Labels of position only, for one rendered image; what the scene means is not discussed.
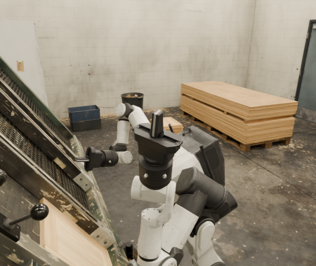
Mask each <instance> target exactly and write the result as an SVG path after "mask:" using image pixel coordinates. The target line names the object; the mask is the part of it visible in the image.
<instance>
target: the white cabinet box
mask: <svg viewBox="0 0 316 266"><path fill-rule="evenodd" d="M0 56H1V57H2V58H3V59H4V60H5V61H6V63H7V64H8V65H9V66H10V67H11V68H12V69H13V70H14V71H15V72H16V73H17V74H18V75H19V76H20V78H21V79H22V80H23V81H24V82H25V83H26V84H27V85H28V86H29V87H30V88H31V89H32V90H33V92H34V93H35V94H36V95H37V96H38V97H39V98H40V99H41V100H42V101H43V102H44V103H45V104H46V106H47V107H48V102H47V96H46V89H45V82H44V75H43V69H42V62H41V56H40V49H39V42H38V38H37V31H36V24H35V23H34V22H33V21H0Z"/></svg>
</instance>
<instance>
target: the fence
mask: <svg viewBox="0 0 316 266"><path fill-rule="evenodd" d="M0 254H2V255H3V256H5V257H7V258H8V259H10V260H12V261H13V262H15V263H17V264H18V265H20V266H23V265H24V264H26V263H27V262H29V260H31V259H33V260H34V261H36V262H38V263H39V264H41V265H42V266H70V265H68V264H67V263H65V262H64V261H63V260H61V259H60V258H58V257H57V256H55V255H54V254H53V253H51V252H50V251H48V250H47V249H45V248H44V247H42V246H41V245H39V244H38V243H36V242H35V241H33V240H32V239H30V238H29V237H28V236H26V235H25V234H23V233H22V232H21V233H20V240H19V241H17V242H14V241H13V240H11V239H10V238H8V237H7V236H5V235H4V234H2V233H1V232H0Z"/></svg>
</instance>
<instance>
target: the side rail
mask: <svg viewBox="0 0 316 266"><path fill-rule="evenodd" d="M0 67H1V68H2V70H4V71H5V72H6V73H7V74H8V76H9V77H10V78H11V79H12V80H13V81H14V82H15V83H16V84H17V85H18V86H19V87H20V88H21V89H22V90H23V91H24V92H25V93H26V94H27V95H28V97H29V98H30V99H31V100H32V101H33V102H34V103H35V104H36V105H37V106H38V107H39V108H40V109H41V110H42V111H43V112H44V114H46V115H47V116H48V118H49V119H50V120H51V121H52V122H53V123H54V124H55V125H56V126H57V127H58V128H59V129H60V130H61V131H62V132H63V133H64V134H65V135H66V136H67V137H68V139H70V138H72V137H73V134H72V133H71V132H70V131H69V130H68V129H67V127H66V126H65V125H64V124H63V123H62V122H61V121H60V120H59V118H58V117H57V116H56V115H55V114H54V113H53V112H52V111H51V110H50V109H49V108H48V107H47V106H46V104H45V103H44V102H43V101H42V100H41V99H40V98H39V97H38V96H37V95H36V94H35V93H34V92H33V90H32V89H31V88H30V87H29V86H28V85H27V84H26V83H25V82H24V81H23V80H22V79H21V78H20V76H19V75H18V74H17V73H16V72H15V71H14V70H13V69H12V68H11V67H10V66H9V65H8V64H7V63H6V61H5V60H4V59H3V58H2V57H1V56H0Z"/></svg>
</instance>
